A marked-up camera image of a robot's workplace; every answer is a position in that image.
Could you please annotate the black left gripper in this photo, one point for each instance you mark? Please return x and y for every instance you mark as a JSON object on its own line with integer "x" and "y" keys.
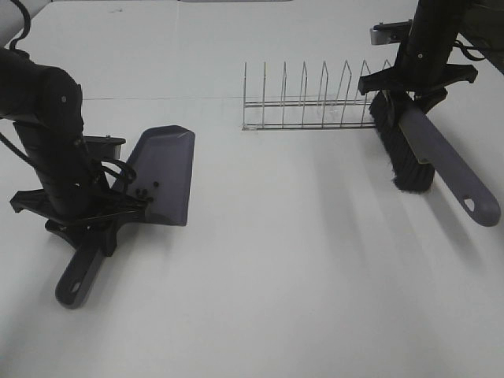
{"x": 73, "y": 209}

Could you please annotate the pile of coffee beans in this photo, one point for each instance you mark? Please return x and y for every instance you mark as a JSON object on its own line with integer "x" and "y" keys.
{"x": 147, "y": 191}

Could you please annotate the grey hand brush black bristles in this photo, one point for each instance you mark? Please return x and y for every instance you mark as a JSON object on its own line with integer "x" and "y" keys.
{"x": 418, "y": 151}

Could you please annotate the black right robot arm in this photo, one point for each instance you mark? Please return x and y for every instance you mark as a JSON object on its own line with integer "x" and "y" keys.
{"x": 421, "y": 64}

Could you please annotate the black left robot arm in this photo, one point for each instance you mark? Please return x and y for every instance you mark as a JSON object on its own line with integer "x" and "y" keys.
{"x": 44, "y": 104}

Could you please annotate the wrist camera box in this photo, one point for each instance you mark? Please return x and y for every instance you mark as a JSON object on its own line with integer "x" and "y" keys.
{"x": 100, "y": 147}
{"x": 382, "y": 34}

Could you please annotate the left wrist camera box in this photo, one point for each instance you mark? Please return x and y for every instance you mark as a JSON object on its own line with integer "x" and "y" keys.
{"x": 100, "y": 147}

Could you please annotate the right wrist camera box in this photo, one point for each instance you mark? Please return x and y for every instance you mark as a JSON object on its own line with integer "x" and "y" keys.
{"x": 382, "y": 34}

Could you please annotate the metal wire dish rack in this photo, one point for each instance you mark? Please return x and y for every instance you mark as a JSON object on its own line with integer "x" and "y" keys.
{"x": 326, "y": 103}

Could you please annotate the grey plastic dustpan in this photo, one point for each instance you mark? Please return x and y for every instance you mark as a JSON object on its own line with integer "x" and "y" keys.
{"x": 163, "y": 154}

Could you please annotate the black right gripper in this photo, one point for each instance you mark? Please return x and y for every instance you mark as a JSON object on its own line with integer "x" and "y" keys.
{"x": 432, "y": 81}

